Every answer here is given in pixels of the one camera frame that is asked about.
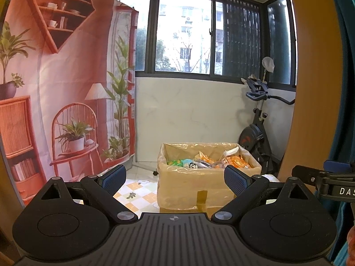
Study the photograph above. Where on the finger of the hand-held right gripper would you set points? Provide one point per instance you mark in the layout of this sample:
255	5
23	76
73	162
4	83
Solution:
337	166
306	173

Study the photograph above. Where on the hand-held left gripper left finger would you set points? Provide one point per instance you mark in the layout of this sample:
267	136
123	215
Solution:
115	178

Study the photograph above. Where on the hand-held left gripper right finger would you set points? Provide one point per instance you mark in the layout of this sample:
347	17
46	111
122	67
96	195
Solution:
235	180

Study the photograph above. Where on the red-orange snack bag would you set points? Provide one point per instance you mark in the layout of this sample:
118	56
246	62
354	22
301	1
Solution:
238	161

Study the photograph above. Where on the white snack packet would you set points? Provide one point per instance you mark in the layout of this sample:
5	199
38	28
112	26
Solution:
230	152

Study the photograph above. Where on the orange snack packet beige end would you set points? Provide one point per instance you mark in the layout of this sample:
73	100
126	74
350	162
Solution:
206	158

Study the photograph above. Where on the light blue cartoon snack packet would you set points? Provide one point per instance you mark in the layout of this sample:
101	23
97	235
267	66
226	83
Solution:
189	162

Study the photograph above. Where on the plastic-lined cardboard box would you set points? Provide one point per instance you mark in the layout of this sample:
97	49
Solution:
180	183

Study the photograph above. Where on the green snack packet orange print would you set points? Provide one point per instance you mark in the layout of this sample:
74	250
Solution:
173	162

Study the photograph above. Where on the person's right hand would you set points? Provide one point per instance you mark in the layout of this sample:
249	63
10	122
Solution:
351	239

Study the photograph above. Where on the checkered floral tablecloth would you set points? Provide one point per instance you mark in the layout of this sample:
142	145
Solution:
133	194

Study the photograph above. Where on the backdrop stand leg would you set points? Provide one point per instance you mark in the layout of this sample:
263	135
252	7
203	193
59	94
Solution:
151	170

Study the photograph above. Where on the black exercise bike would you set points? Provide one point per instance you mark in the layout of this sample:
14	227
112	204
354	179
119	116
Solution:
253	138

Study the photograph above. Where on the teal garment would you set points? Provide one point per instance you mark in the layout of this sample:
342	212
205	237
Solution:
346	61

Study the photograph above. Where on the wooden panel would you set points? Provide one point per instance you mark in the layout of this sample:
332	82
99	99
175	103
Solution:
310	61

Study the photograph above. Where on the white plastic bag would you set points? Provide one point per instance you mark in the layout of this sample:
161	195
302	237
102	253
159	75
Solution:
268	63

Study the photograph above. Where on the printed room backdrop cloth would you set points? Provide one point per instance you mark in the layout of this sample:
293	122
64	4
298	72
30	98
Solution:
55	74

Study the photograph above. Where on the black-framed window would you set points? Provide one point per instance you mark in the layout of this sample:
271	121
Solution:
188	33

